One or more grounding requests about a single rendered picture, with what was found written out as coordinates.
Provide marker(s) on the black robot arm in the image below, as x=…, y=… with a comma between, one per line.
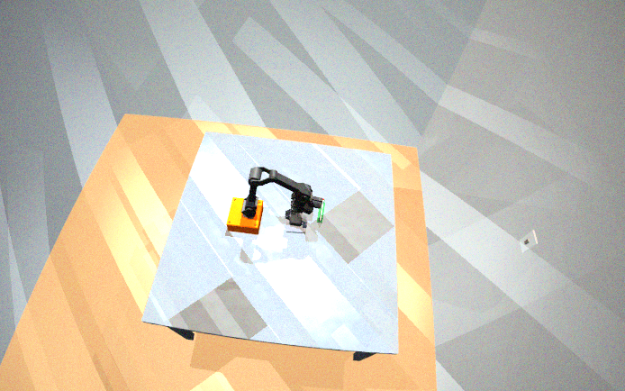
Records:
x=303, y=193

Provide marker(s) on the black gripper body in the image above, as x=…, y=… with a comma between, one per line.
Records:
x=296, y=219

